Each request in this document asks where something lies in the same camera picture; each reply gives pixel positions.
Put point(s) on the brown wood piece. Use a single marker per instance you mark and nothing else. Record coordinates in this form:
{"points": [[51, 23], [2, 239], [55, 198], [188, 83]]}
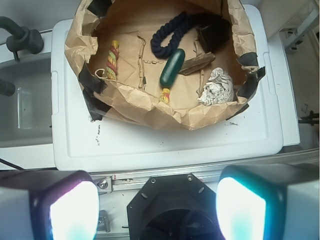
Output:
{"points": [[196, 63]]}

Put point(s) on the dark grey clamp stand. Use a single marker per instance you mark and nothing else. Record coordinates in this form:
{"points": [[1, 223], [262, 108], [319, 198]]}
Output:
{"points": [[21, 38]]}

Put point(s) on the green capsule-shaped object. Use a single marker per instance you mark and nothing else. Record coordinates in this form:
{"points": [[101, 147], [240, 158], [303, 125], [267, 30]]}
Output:
{"points": [[172, 68]]}

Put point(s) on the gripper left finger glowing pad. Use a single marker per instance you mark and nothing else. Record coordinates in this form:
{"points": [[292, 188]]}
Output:
{"points": [[48, 205]]}

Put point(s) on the black box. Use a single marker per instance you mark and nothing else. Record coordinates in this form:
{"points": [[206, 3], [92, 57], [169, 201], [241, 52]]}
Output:
{"points": [[212, 36]]}

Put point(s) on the black octagonal mount plate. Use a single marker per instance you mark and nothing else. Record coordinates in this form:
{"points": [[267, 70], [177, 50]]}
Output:
{"points": [[174, 207]]}

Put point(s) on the white plastic bin lid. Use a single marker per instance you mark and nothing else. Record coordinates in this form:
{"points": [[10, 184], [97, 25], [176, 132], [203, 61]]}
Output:
{"points": [[109, 145]]}

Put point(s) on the brown paper bag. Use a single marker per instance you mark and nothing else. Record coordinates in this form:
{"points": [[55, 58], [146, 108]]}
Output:
{"points": [[119, 48]]}

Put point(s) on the clear plastic tub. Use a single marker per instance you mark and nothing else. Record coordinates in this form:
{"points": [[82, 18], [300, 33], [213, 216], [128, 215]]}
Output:
{"points": [[26, 116]]}

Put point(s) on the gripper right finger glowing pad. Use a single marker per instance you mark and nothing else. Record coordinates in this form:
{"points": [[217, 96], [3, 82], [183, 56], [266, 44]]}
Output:
{"points": [[269, 202]]}

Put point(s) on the crumpled white paper ball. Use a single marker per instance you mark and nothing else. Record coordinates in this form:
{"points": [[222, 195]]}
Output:
{"points": [[219, 88]]}

